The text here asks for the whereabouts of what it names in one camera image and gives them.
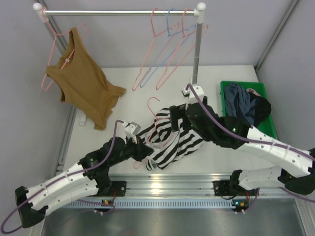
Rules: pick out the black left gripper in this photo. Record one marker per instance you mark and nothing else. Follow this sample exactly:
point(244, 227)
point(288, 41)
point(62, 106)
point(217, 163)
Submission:
point(143, 151)

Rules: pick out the white slotted cable duct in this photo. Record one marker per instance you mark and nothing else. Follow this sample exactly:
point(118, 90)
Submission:
point(205, 203)

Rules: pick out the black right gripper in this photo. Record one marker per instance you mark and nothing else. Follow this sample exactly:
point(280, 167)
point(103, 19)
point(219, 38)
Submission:
point(176, 112)

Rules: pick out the aluminium rail frame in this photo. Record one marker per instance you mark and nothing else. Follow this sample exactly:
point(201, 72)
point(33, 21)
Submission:
point(274, 213)

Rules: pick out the black white striped tank top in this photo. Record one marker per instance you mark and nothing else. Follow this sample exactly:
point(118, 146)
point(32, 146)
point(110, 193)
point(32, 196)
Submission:
point(188, 143)

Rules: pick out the blue grey garment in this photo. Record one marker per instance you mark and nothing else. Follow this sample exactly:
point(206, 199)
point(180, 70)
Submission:
point(239, 103)

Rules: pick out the white clothes rack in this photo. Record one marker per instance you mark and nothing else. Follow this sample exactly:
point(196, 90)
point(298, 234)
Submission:
point(198, 12)

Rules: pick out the pink garment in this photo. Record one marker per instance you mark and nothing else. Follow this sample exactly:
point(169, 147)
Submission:
point(251, 90)

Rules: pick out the black garment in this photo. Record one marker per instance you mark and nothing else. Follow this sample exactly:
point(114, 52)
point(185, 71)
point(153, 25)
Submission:
point(262, 108)

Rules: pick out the green plastic bin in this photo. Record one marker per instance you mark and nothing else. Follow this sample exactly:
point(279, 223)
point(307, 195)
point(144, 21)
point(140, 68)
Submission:
point(266, 126)

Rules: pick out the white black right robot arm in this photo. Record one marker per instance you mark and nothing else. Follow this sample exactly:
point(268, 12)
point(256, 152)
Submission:
point(293, 169)

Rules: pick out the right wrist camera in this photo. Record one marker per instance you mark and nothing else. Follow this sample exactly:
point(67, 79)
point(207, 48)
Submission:
point(194, 93)

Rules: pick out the blue hanger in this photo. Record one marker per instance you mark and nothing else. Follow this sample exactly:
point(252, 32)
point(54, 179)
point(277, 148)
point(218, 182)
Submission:
point(169, 54)

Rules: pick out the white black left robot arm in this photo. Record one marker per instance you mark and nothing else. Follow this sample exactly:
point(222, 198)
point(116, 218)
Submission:
point(88, 177)

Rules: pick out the brown tank top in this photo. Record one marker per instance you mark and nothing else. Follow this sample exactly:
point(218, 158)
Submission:
point(83, 83)

